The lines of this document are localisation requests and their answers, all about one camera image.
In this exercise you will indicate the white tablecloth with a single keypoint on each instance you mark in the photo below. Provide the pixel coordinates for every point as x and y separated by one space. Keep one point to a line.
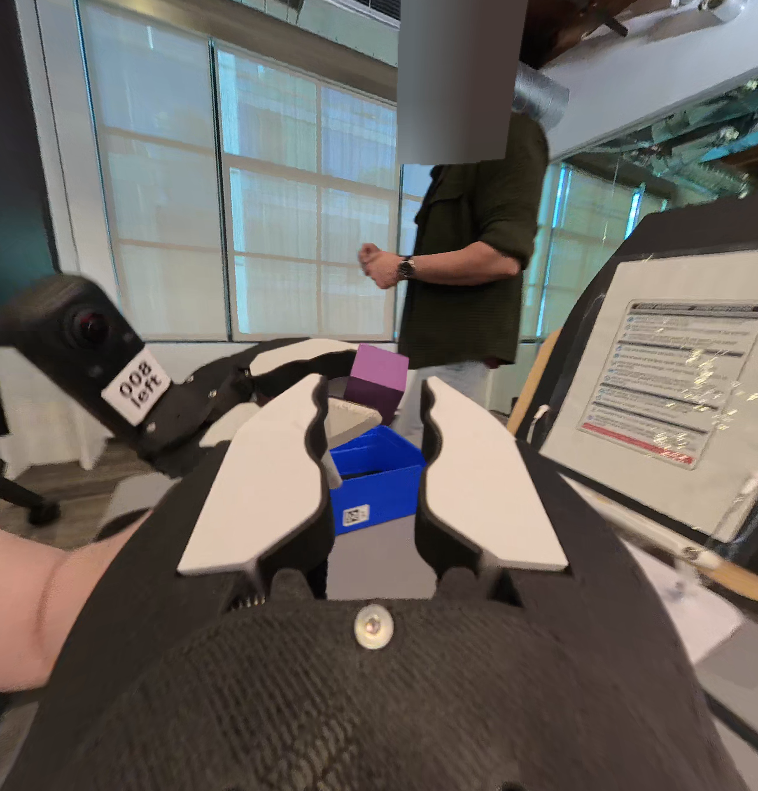
45 426

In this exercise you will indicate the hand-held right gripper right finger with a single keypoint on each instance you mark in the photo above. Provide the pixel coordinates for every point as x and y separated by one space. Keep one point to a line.
487 488

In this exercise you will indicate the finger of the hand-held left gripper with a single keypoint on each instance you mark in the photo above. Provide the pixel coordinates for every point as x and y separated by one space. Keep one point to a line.
349 423
292 355

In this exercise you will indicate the black display board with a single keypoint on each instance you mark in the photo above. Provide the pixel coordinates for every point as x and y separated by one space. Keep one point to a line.
601 296

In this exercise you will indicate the laminated instruction sheet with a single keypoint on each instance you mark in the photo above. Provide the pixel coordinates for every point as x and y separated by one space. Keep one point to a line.
669 383

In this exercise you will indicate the silver ventilation duct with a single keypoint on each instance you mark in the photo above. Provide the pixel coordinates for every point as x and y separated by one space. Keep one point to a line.
539 89

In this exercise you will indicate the purple cube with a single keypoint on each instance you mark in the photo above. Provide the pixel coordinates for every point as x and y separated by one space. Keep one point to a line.
379 377

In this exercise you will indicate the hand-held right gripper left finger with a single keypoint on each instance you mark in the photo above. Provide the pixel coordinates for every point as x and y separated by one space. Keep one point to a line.
249 482

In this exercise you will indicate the blue plastic bin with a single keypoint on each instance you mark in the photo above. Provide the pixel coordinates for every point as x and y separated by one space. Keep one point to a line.
385 488

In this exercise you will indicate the person's left forearm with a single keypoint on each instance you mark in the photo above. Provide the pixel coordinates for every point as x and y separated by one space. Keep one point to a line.
39 605

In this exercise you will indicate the white paper sheet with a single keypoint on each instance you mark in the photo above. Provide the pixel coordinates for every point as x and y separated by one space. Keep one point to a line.
694 605

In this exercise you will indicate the glass partition window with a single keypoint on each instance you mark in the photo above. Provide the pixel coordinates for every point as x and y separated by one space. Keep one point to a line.
589 247

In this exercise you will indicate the grey desk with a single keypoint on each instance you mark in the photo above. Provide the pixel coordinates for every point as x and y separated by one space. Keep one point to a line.
379 556

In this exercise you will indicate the large paned window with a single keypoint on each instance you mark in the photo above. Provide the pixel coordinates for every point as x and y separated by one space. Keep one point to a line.
261 204

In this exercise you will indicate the black office chair base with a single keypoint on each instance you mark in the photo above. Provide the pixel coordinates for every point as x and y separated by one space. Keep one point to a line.
27 500

